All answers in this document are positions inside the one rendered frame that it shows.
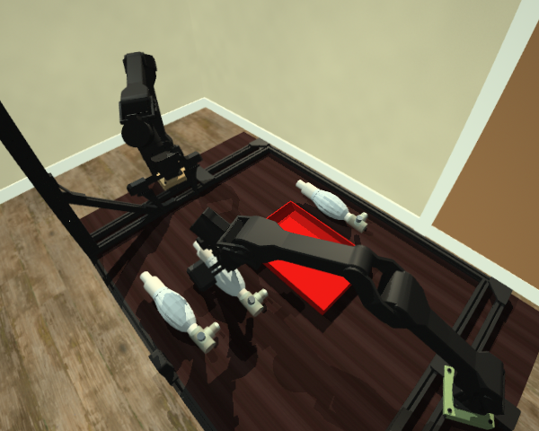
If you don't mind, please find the red tray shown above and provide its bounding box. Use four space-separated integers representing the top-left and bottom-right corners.
263 201 355 315

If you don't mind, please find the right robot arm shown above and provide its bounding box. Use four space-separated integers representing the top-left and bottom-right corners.
190 207 505 416

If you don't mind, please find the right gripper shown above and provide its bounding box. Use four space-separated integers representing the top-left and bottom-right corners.
187 248 240 292

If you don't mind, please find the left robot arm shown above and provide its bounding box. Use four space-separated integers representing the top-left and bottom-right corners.
119 51 184 175

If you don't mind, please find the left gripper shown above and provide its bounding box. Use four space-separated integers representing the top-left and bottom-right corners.
127 141 203 214

